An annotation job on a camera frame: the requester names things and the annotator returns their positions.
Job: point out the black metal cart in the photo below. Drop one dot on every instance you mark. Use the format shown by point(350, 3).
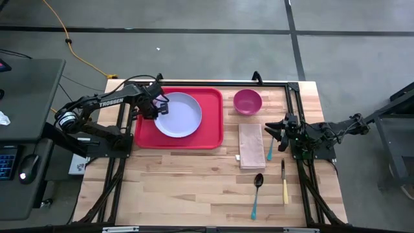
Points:
point(393, 107)

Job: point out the white crumpled tissue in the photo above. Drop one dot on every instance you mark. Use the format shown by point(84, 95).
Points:
point(4, 119)

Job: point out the lavender round plate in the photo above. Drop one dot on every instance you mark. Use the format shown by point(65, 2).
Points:
point(181, 116)

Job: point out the black computer mouse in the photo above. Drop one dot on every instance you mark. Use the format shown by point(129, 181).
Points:
point(28, 168)

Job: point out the silver metal bracket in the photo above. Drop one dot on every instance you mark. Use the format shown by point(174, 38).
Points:
point(119, 229)
point(300, 230)

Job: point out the black office desk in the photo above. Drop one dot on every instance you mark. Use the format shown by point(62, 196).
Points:
point(29, 97)

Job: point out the beige cloth napkin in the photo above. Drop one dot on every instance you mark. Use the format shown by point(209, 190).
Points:
point(252, 145)

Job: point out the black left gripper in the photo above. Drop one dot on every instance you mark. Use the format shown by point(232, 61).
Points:
point(148, 103)

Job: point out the backlit computer keyboard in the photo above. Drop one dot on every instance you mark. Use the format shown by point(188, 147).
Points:
point(7, 163)

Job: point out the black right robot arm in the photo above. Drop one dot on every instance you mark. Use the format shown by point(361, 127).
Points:
point(343, 126)

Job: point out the red plastic tray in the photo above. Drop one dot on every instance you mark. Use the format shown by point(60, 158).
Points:
point(210, 136)

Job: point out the white cardboard box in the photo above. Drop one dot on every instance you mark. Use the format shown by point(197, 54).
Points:
point(77, 166)

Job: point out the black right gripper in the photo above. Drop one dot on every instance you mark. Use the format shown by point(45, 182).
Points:
point(291, 126)

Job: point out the magenta plastic bowl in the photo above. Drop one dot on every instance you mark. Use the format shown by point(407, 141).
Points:
point(247, 102)

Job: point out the black aluminium table frame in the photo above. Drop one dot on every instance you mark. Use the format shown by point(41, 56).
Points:
point(242, 83)

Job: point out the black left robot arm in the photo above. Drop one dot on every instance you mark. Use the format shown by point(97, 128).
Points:
point(110, 103)

